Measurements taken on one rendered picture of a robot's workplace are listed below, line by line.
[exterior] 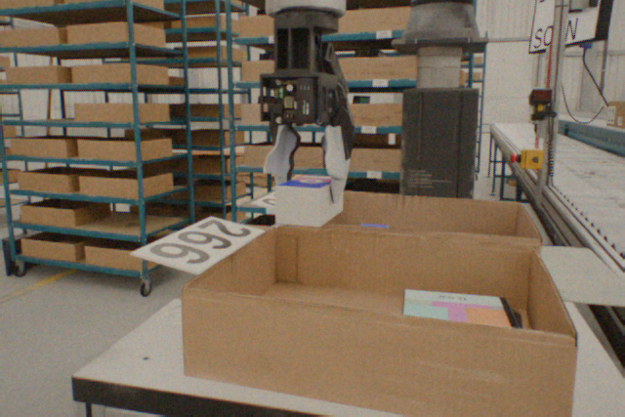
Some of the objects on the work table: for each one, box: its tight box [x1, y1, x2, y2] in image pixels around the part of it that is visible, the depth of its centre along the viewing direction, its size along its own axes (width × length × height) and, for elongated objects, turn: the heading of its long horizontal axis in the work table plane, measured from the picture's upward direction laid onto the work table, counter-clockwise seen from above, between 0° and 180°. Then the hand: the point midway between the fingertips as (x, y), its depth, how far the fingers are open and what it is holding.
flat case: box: [402, 290, 520, 328], centre depth 59 cm, size 14×19×2 cm
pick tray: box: [181, 226, 579, 417], centre depth 60 cm, size 28×38×10 cm
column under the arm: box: [399, 88, 479, 199], centre depth 128 cm, size 26×26×33 cm
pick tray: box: [293, 192, 543, 257], centre depth 90 cm, size 28×38×10 cm
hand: (311, 190), depth 61 cm, fingers closed on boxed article, 6 cm apart
